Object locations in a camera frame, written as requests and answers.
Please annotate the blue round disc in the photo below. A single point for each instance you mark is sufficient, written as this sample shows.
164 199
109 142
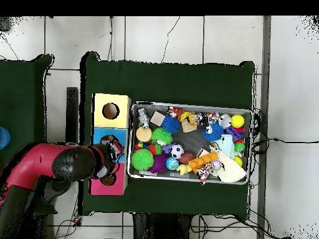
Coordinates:
4 138

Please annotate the dark green table cloth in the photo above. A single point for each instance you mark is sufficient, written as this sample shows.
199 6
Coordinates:
20 99
174 79

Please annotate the plain yellow ball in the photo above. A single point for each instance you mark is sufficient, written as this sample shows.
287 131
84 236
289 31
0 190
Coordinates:
238 121

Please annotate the purple spiky ball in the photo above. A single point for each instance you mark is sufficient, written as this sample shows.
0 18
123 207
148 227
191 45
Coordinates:
159 163

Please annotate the toy hamburger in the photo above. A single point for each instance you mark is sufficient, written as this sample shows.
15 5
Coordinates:
144 134

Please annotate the light teal knitted cloth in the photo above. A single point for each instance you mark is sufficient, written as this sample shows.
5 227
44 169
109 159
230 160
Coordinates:
227 147

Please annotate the small wooden block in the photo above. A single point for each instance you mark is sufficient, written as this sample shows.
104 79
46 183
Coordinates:
189 124
157 118

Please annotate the black and white soccer ball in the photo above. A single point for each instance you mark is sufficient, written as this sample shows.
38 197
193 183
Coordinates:
176 151

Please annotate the green spiky ball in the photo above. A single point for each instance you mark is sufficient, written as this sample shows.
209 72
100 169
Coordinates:
162 136

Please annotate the green furry ball with eyes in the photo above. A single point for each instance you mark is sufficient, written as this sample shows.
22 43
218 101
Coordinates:
142 159

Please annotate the wooden box with three holes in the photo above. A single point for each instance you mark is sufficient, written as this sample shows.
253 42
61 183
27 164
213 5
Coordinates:
99 107

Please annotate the yellow smiley face ball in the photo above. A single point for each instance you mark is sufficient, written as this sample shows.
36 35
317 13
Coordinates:
238 161

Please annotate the cream knitted cloth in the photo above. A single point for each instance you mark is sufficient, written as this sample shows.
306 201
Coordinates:
230 170

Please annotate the globe print ball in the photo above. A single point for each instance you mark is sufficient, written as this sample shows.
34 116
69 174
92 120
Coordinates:
172 163

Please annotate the silver toy robot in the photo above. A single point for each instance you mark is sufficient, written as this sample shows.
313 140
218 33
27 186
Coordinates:
143 118

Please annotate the orange toy building block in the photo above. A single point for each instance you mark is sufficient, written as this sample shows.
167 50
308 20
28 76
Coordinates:
203 161

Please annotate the shallow clear mesh bin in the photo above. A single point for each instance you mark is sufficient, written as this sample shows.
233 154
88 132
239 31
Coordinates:
248 172

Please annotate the blue spiky ball with eyes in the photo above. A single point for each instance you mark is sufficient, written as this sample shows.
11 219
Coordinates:
214 132

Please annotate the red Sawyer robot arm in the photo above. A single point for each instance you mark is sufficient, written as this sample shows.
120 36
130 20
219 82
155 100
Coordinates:
45 162

